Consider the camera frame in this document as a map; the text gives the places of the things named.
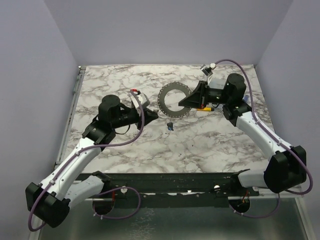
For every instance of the perforated metal ring disc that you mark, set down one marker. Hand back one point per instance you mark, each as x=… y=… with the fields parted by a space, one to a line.
x=161 y=99

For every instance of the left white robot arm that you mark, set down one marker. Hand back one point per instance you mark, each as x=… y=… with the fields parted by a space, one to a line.
x=97 y=136

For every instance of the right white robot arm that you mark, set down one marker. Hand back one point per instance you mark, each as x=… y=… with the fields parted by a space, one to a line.
x=286 y=163

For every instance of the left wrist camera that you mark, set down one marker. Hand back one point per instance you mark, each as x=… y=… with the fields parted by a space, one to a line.
x=138 y=98

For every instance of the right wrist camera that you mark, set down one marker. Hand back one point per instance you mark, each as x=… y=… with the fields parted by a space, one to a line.
x=208 y=70

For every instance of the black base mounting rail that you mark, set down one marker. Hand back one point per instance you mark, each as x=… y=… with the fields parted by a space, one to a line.
x=171 y=190

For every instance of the clear plastic organizer box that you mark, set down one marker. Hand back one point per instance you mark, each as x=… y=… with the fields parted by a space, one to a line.
x=216 y=83

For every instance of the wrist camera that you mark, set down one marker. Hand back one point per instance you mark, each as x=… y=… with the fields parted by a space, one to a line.
x=208 y=70
x=138 y=98

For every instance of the keys with blue tag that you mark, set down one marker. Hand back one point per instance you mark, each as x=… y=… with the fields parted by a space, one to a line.
x=170 y=126

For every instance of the aluminium frame rail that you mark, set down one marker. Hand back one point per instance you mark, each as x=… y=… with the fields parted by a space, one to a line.
x=65 y=150

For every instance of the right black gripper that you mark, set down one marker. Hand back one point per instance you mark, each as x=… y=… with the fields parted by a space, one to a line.
x=204 y=93

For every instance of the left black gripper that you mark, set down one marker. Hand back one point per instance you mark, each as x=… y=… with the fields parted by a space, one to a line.
x=149 y=116

